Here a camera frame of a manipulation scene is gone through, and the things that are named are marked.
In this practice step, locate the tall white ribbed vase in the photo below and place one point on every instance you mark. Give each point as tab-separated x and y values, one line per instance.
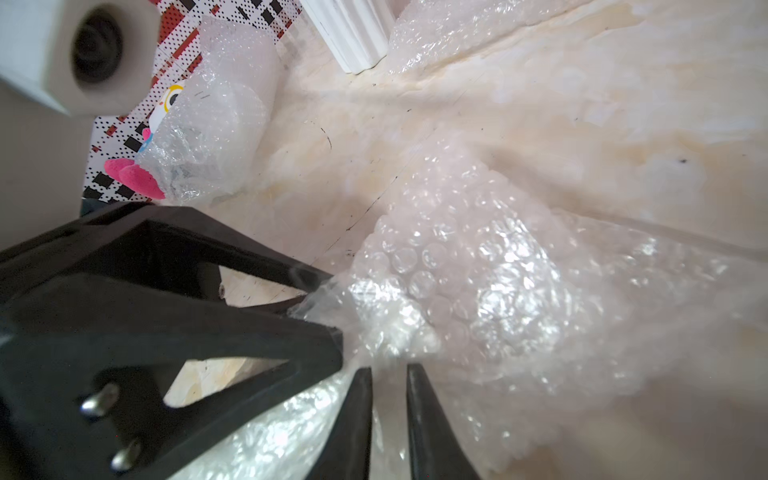
356	31

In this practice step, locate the crumpled bubble wrap pile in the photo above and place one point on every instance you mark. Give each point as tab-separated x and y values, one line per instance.
428	34

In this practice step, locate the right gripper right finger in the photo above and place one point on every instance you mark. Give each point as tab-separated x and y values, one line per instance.
434	452

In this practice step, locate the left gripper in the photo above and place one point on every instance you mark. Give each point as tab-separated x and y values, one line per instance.
81	58

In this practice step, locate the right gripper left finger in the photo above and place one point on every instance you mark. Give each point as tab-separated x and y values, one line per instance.
346	454

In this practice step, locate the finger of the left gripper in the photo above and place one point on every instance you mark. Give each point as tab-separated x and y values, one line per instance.
134	263
86	362

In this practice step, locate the owl plush toy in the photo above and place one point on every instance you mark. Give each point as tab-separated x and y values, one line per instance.
139	173

